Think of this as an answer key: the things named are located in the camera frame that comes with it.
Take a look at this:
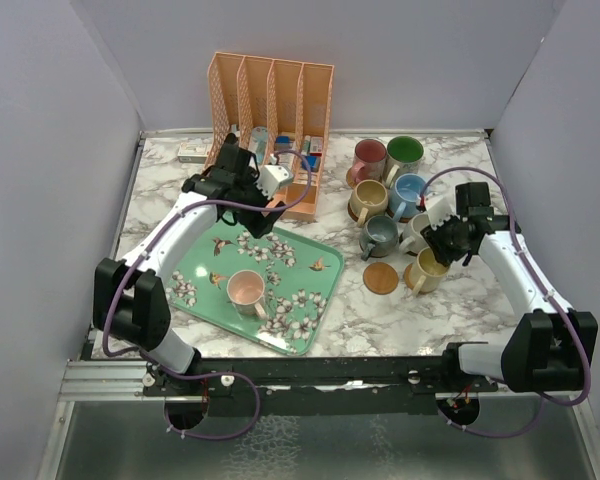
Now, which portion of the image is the green floral tray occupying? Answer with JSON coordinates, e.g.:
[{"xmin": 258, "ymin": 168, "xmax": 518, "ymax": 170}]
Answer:
[{"xmin": 165, "ymin": 222, "xmax": 344, "ymax": 356}]

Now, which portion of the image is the yellow mug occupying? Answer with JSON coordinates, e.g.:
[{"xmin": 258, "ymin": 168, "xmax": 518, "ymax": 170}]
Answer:
[{"xmin": 406, "ymin": 247, "xmax": 449, "ymax": 296}]

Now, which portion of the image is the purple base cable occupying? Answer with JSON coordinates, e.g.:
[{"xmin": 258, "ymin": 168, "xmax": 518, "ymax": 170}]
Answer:
[
  {"xmin": 163, "ymin": 371, "xmax": 261, "ymax": 442},
  {"xmin": 438, "ymin": 389, "xmax": 546, "ymax": 439}
]

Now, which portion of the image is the tan brown mug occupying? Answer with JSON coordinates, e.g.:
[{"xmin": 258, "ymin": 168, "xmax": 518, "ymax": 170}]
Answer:
[{"xmin": 348, "ymin": 180, "xmax": 388, "ymax": 227}]

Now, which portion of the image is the blue correction tape package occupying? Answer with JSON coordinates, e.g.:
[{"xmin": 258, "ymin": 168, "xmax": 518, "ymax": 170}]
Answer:
[{"xmin": 248, "ymin": 126, "xmax": 269, "ymax": 164}]

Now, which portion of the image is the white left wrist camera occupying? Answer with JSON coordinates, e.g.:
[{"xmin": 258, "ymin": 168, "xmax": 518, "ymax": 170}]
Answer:
[{"xmin": 256, "ymin": 165, "xmax": 294, "ymax": 199}]

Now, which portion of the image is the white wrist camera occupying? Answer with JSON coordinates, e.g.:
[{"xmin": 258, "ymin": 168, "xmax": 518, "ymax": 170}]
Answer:
[
  {"xmin": 256, "ymin": 165, "xmax": 294, "ymax": 199},
  {"xmin": 424, "ymin": 195, "xmax": 454, "ymax": 230}
]

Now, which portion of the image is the red white small box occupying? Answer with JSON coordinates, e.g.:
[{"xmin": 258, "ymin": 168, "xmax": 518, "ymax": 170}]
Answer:
[{"xmin": 302, "ymin": 135, "xmax": 324, "ymax": 156}]

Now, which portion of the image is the light blue mug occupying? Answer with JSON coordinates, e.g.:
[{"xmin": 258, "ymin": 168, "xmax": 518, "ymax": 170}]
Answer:
[{"xmin": 387, "ymin": 173, "xmax": 426, "ymax": 218}]

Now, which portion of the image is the green mug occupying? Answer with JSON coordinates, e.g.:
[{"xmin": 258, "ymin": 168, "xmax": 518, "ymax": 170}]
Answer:
[{"xmin": 383, "ymin": 136, "xmax": 425, "ymax": 188}]

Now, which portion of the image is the beige grey mug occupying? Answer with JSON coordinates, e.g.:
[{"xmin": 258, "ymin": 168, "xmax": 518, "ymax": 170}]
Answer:
[{"xmin": 399, "ymin": 212, "xmax": 430, "ymax": 255}]

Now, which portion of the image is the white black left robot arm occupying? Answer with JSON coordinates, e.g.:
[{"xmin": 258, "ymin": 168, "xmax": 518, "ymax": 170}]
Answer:
[{"xmin": 93, "ymin": 135, "xmax": 293, "ymax": 395}]

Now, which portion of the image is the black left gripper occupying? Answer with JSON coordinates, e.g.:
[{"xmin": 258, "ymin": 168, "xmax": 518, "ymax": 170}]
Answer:
[{"xmin": 233, "ymin": 167, "xmax": 286, "ymax": 237}]

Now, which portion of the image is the pink mug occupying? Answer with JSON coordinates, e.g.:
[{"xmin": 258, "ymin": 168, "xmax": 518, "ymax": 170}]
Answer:
[{"xmin": 227, "ymin": 270, "xmax": 269, "ymax": 321}]

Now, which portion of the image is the dark grey blue mug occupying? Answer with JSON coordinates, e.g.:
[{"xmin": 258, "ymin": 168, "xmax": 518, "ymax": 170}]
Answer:
[{"xmin": 359, "ymin": 216, "xmax": 399, "ymax": 261}]

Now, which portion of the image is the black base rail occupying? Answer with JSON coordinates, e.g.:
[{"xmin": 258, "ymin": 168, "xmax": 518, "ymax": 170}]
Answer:
[{"xmin": 143, "ymin": 353, "xmax": 497, "ymax": 417}]

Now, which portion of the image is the small white staples box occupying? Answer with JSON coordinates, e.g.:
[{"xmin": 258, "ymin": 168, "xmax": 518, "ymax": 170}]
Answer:
[{"xmin": 177, "ymin": 142, "xmax": 212, "ymax": 164}]

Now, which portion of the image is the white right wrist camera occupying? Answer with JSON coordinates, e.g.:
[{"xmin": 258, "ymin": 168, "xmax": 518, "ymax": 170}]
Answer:
[{"xmin": 424, "ymin": 195, "xmax": 454, "ymax": 230}]

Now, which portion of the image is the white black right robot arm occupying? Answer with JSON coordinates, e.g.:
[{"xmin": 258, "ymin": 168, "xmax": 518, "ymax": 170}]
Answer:
[{"xmin": 421, "ymin": 182, "xmax": 598, "ymax": 394}]

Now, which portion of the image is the woven rattan coaster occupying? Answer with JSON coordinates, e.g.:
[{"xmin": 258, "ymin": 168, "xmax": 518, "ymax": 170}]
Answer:
[{"xmin": 346, "ymin": 170, "xmax": 356, "ymax": 188}]

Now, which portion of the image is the blue stamp box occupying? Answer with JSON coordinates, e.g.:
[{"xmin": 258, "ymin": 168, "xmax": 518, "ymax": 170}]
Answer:
[{"xmin": 301, "ymin": 155, "xmax": 322, "ymax": 173}]

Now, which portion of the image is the light orange wooden coaster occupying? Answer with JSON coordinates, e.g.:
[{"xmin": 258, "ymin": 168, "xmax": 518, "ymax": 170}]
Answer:
[{"xmin": 363, "ymin": 262, "xmax": 399, "ymax": 295}]

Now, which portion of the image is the white packaged item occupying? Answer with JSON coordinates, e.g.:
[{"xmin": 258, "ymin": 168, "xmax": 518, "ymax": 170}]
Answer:
[{"xmin": 274, "ymin": 135, "xmax": 294, "ymax": 164}]

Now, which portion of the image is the maroon red mug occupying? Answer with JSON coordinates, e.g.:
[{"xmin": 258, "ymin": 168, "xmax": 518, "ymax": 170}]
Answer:
[{"xmin": 349, "ymin": 139, "xmax": 387, "ymax": 185}]

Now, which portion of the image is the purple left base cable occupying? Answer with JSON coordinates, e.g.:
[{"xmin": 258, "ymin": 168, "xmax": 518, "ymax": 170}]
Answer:
[{"xmin": 163, "ymin": 371, "xmax": 261, "ymax": 442}]

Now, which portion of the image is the orange plastic desk organizer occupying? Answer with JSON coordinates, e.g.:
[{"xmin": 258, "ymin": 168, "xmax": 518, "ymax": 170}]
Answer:
[{"xmin": 204, "ymin": 52, "xmax": 335, "ymax": 222}]

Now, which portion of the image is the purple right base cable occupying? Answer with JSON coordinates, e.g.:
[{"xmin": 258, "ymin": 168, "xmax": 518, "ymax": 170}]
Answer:
[{"xmin": 438, "ymin": 389, "xmax": 546, "ymax": 439}]

